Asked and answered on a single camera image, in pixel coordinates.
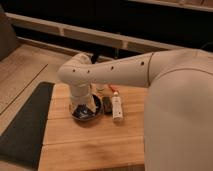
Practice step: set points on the white bottle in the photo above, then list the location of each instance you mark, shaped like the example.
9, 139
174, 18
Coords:
117, 107

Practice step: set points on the dark grey floor mat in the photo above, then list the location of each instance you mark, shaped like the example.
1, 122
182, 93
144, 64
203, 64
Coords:
22, 140

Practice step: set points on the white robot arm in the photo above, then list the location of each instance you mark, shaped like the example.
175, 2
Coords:
178, 111

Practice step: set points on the dark round bowl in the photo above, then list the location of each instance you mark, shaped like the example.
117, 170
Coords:
85, 108

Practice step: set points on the white cylindrical container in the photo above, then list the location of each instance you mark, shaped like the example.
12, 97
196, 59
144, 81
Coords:
100, 88

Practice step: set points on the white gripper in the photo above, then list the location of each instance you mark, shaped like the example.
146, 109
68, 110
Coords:
82, 95

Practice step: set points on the wooden table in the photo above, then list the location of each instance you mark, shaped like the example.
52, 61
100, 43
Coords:
97, 145

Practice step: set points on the orange red pepper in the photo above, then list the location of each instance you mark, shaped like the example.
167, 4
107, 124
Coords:
113, 89

